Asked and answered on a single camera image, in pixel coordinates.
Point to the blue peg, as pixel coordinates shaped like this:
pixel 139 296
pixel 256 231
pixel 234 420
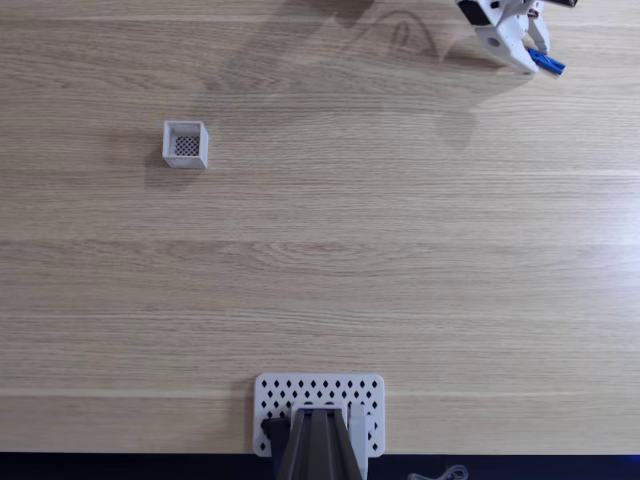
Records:
pixel 550 63

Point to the small white lattice crate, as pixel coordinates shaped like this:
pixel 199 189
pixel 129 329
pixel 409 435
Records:
pixel 185 145

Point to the white perforated base plate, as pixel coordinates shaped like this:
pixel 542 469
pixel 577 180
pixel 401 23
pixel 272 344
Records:
pixel 320 387

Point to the grey corner bracket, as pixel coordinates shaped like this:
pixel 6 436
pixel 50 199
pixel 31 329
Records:
pixel 357 430

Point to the black aluminium stand post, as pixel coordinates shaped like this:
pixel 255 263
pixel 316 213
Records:
pixel 317 450

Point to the black corner bracket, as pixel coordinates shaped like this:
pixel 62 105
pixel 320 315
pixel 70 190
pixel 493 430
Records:
pixel 274 431

